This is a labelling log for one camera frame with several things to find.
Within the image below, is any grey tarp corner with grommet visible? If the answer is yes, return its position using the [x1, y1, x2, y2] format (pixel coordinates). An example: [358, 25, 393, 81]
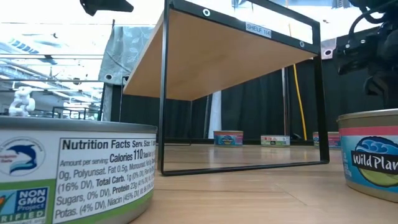
[320, 39, 337, 60]

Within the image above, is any green-label silver tuna can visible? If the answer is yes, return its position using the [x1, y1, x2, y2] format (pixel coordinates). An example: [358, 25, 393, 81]
[0, 115, 159, 224]
[260, 134, 291, 147]

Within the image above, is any black metal railing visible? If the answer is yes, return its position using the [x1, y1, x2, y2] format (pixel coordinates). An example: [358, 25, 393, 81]
[51, 106, 100, 121]

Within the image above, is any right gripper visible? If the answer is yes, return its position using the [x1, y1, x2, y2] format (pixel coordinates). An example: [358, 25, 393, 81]
[335, 18, 398, 110]

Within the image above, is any wooden shelf with black frame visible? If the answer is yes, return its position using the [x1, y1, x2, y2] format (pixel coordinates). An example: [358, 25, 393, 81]
[123, 0, 331, 177]

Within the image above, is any grey leaf-patterned cloth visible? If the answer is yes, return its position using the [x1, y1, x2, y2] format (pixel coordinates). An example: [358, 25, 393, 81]
[98, 25, 158, 86]

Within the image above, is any white cloth strip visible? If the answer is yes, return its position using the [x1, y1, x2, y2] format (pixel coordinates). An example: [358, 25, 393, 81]
[207, 90, 223, 139]

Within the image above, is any white robot figurine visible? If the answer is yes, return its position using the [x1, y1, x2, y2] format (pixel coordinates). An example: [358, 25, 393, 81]
[8, 86, 36, 118]

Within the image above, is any can with white lid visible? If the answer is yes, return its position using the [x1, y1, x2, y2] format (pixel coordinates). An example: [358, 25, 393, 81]
[336, 108, 398, 203]

